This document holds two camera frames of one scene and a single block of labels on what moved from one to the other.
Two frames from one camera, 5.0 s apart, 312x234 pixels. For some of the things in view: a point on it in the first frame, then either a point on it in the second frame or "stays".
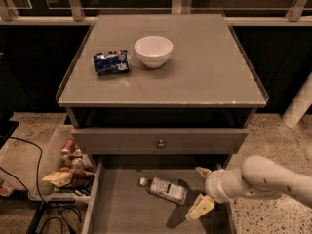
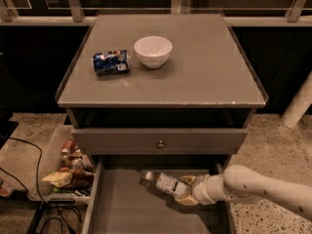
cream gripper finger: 204,172 -> 189,178
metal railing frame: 299,15 stays
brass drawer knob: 161,145 stays
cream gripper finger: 202,205 -> 187,200
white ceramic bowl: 154,51 stays
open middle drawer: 119,204 stays
